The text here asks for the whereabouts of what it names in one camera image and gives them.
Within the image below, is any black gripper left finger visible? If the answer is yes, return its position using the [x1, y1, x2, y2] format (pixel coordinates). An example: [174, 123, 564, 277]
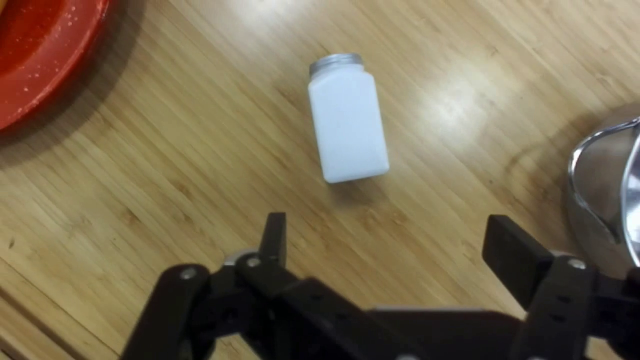
[121, 210, 316, 360]

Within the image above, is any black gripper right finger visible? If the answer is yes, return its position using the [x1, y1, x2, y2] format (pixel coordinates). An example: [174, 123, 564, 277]
[481, 214, 640, 360]

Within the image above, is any white shaker container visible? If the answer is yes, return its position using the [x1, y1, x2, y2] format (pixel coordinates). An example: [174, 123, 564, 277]
[307, 52, 393, 185]

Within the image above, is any steel pot lid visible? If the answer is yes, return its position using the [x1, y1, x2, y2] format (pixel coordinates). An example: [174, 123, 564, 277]
[567, 116, 640, 276]

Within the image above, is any red round plate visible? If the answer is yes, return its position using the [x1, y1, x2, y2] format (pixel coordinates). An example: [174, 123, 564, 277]
[0, 0, 114, 135]

